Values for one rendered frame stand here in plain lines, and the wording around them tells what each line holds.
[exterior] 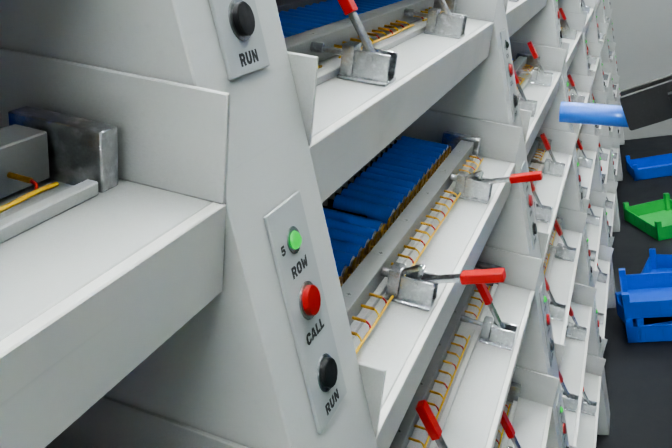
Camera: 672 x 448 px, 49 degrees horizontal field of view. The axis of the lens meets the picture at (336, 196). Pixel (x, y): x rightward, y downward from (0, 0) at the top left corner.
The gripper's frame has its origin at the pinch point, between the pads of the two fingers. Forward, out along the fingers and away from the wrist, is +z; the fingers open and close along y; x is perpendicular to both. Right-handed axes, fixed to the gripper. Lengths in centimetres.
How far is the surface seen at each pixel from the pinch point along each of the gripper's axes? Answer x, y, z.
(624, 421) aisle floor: 100, -106, 36
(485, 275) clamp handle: 6.6, 13.2, 16.1
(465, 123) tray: 1.2, -29.6, 25.5
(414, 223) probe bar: 3.9, 2.4, 24.6
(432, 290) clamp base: 6.7, 13.6, 20.6
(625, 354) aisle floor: 100, -140, 37
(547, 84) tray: 7, -83, 22
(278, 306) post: -3.8, 38.0, 18.1
